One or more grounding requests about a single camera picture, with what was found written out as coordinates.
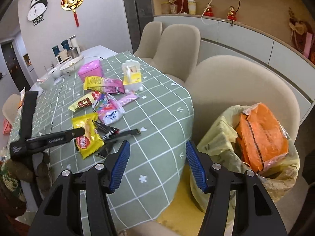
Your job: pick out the white ceramic bowl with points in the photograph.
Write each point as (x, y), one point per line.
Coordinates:
(72, 66)

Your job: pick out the panda wall clock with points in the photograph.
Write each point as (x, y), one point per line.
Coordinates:
(36, 11)

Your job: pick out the pink tin box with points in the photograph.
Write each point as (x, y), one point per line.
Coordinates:
(92, 68)

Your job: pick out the middle beige chair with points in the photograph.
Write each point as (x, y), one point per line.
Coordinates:
(177, 51)

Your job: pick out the white low cabinet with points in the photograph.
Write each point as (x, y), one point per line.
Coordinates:
(223, 37)

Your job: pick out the dark red gift bag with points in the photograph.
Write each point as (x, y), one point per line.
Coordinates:
(182, 6)

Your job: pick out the trash bin with yellow bag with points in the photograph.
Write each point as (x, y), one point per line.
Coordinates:
(220, 144)

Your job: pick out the dark teal bottle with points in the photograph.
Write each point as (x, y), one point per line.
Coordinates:
(65, 45)

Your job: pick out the green checked tablecloth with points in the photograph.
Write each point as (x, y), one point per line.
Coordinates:
(163, 113)

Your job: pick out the red figurine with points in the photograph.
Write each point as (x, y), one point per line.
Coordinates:
(231, 14)
(208, 11)

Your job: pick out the white yellow toy holder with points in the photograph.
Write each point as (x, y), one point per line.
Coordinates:
(132, 79)

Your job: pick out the beige chair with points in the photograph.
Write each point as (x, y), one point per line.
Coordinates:
(10, 108)
(223, 81)
(149, 40)
(177, 51)

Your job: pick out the yellow snack packet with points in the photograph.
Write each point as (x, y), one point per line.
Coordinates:
(90, 141)

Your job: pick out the beige chair far left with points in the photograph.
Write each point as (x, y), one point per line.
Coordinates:
(10, 108)

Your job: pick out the yellow pink snack wrapper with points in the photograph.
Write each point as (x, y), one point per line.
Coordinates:
(104, 85)

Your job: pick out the white thermos bottle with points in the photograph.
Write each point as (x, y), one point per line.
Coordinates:
(74, 43)

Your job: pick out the black snack wrapper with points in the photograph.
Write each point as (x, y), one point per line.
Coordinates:
(110, 136)

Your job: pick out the cream lidded cup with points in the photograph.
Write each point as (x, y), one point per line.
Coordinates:
(191, 7)

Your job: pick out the near beige chair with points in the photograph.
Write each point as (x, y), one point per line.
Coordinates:
(223, 81)

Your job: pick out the brown yellow candy wrapper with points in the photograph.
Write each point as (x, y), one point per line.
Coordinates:
(85, 101)

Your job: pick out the yellow seat cushion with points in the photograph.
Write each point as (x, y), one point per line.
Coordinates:
(186, 212)

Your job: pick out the orange plastic bag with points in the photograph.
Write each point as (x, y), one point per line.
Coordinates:
(261, 138)

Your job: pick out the right red figurine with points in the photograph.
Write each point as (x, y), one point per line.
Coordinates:
(231, 14)

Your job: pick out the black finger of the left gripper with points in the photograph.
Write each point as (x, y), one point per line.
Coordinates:
(26, 145)

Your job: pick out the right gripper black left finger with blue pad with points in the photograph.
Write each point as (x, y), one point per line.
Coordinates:
(76, 194)

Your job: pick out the pink white colourful packet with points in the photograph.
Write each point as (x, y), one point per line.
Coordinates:
(109, 109)

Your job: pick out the red chinese knot ornament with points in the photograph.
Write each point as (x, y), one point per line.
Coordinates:
(72, 5)

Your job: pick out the flower bouquet decoration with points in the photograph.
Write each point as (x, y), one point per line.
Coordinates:
(302, 36)

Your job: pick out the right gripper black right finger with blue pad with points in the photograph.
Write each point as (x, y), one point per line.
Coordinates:
(255, 212)

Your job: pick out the left red figurine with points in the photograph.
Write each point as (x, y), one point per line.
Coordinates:
(208, 11)

